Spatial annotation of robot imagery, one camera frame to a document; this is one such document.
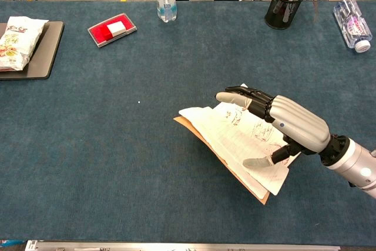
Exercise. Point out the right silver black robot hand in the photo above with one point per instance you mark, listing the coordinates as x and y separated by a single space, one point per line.
299 124

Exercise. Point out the kraft cover spiral notebook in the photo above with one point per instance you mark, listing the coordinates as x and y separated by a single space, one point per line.
235 142

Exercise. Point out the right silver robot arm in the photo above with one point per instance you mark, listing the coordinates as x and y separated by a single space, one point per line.
352 160

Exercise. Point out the black mesh pen holder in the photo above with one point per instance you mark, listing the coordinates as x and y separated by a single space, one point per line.
283 16

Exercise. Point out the purple label water bottle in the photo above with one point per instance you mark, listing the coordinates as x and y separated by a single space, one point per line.
352 27

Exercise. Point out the red white stamp block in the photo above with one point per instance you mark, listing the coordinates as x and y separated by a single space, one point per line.
116 29

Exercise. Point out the red ink pad tray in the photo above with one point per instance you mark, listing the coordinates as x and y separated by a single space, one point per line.
97 35

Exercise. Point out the white snack bag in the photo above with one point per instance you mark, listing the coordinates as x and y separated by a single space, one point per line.
16 42

